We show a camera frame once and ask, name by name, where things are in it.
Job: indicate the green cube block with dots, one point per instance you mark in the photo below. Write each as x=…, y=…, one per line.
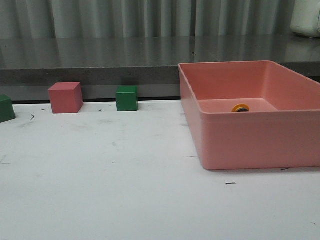
x=127, y=98

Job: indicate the grey curtain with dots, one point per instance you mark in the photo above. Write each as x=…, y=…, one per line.
x=66, y=19

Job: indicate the green block at left edge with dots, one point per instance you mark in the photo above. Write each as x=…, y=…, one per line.
x=7, y=112

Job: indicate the grey stone counter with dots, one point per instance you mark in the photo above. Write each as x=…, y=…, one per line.
x=29, y=67

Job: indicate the pink plastic bin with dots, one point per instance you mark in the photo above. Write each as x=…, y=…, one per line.
x=281, y=130

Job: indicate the pink cube block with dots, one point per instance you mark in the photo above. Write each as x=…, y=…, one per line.
x=66, y=97

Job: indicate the white appliance on counter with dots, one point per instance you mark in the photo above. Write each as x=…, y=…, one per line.
x=305, y=19

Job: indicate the yellow mushroom push button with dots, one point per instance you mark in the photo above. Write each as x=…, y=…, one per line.
x=240, y=108

